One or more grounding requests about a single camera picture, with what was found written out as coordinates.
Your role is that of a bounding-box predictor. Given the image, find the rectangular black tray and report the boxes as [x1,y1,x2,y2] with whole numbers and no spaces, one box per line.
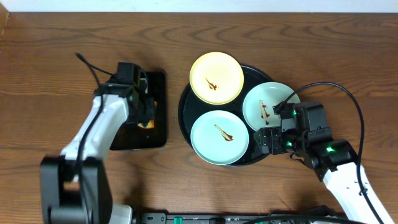
[110,72,167,151]

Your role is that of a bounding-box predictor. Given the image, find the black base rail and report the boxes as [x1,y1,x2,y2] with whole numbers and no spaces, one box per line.
[136,205,368,224]

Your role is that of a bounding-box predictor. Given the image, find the round black tray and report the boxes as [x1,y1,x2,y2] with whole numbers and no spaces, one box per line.
[178,64,274,167]

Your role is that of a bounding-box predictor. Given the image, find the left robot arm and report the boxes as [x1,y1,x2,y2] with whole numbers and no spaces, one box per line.
[40,83,155,223]

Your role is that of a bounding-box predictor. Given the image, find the orange green sponge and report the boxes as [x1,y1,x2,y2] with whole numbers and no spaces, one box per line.
[137,101,158,129]

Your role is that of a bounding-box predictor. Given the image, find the mint plate front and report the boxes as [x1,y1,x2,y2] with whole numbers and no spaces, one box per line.
[190,110,249,166]

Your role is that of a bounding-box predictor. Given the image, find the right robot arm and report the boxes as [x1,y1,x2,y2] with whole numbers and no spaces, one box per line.
[254,101,393,223]

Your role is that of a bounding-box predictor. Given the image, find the mint plate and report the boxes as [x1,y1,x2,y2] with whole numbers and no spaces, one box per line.
[190,110,249,166]
[243,82,294,131]

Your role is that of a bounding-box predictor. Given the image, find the yellow plate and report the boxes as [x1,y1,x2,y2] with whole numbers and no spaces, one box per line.
[190,52,244,105]

